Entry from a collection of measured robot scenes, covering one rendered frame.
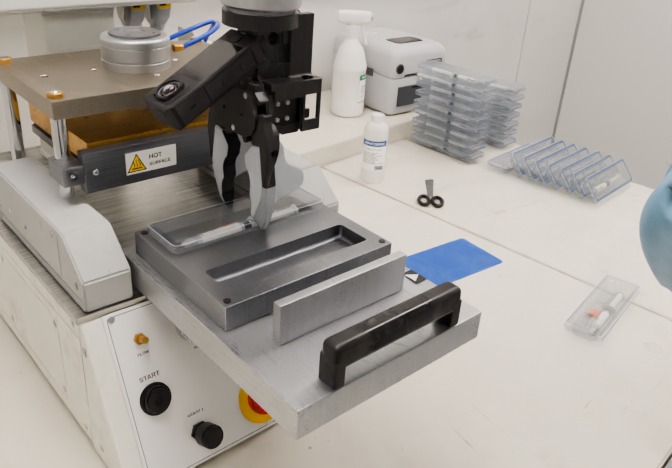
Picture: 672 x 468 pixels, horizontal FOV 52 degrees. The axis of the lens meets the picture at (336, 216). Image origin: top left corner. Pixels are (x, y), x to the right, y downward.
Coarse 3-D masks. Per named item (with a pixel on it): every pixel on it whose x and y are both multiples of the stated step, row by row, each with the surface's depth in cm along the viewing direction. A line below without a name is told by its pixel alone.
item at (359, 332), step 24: (432, 288) 60; (456, 288) 60; (384, 312) 56; (408, 312) 56; (432, 312) 58; (456, 312) 61; (336, 336) 52; (360, 336) 53; (384, 336) 54; (336, 360) 52; (336, 384) 52
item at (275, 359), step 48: (144, 288) 67; (336, 288) 59; (384, 288) 64; (192, 336) 61; (240, 336) 58; (288, 336) 58; (432, 336) 60; (240, 384) 57; (288, 384) 53; (384, 384) 57; (288, 432) 52
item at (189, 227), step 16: (304, 192) 76; (208, 208) 71; (224, 208) 72; (240, 208) 72; (288, 208) 73; (160, 224) 68; (176, 224) 68; (192, 224) 68; (208, 224) 68; (224, 224) 68; (240, 224) 69; (176, 240) 65; (192, 240) 65
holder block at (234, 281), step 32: (288, 224) 72; (320, 224) 72; (352, 224) 73; (160, 256) 65; (192, 256) 65; (224, 256) 65; (256, 256) 66; (288, 256) 69; (320, 256) 69; (352, 256) 66; (384, 256) 70; (192, 288) 61; (224, 288) 60; (256, 288) 60; (288, 288) 62; (224, 320) 58
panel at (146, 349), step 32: (128, 320) 68; (160, 320) 71; (128, 352) 68; (160, 352) 70; (192, 352) 73; (128, 384) 68; (160, 384) 70; (192, 384) 73; (224, 384) 75; (160, 416) 70; (192, 416) 72; (224, 416) 75; (256, 416) 77; (160, 448) 70; (192, 448) 72; (224, 448) 75
